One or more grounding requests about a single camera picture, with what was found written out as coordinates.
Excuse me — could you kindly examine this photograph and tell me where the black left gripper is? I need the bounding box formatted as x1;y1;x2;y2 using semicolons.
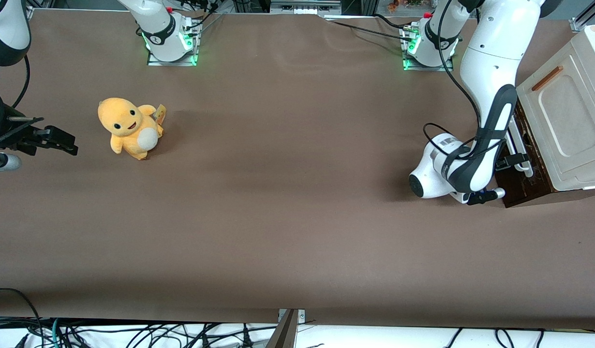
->
494;153;530;171

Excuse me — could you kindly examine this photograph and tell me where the brown strip on cabinet lid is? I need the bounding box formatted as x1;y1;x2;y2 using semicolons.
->
531;65;565;92

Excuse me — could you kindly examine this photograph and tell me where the aluminium frame rail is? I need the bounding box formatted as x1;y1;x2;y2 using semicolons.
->
269;0;343;16

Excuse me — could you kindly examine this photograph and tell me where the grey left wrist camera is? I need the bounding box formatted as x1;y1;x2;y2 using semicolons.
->
464;188;506;206

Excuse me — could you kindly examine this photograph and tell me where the cream and wood drawer cabinet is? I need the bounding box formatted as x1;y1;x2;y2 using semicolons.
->
493;23;595;209

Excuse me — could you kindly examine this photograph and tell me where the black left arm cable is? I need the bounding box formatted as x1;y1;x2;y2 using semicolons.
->
422;0;502;163

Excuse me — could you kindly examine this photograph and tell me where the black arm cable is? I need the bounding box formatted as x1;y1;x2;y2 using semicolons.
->
422;0;502;163
11;54;31;110

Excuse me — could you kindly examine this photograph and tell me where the black equipment box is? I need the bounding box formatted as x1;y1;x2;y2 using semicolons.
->
232;0;271;14

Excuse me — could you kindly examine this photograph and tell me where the long black table cable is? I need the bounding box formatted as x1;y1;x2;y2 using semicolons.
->
324;19;415;43

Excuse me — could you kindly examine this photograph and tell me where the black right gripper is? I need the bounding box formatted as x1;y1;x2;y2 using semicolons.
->
0;87;79;157

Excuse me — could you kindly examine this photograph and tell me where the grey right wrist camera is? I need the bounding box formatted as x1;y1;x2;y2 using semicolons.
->
0;152;21;172

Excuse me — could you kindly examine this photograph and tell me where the black looped floor cable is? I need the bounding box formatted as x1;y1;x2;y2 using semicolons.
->
0;288;43;340

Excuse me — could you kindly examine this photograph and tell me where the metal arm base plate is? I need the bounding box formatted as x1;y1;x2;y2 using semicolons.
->
146;19;200;67
402;24;454;72

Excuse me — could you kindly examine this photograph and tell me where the short black table cable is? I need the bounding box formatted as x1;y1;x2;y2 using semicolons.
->
372;13;412;29

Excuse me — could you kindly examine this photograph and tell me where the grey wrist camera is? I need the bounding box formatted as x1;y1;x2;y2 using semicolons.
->
464;188;506;206
0;152;21;172

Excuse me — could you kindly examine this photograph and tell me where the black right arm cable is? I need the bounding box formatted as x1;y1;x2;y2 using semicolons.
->
11;54;31;110

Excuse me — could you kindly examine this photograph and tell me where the yellow plush dinosaur toy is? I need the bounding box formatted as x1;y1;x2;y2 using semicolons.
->
97;97;166;161

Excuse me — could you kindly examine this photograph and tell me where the dark wood drawer white handle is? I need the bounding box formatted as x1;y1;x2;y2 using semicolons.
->
493;99;552;209

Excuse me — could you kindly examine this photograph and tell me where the metal table clamp bracket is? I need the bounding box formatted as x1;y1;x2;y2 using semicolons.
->
266;308;306;348

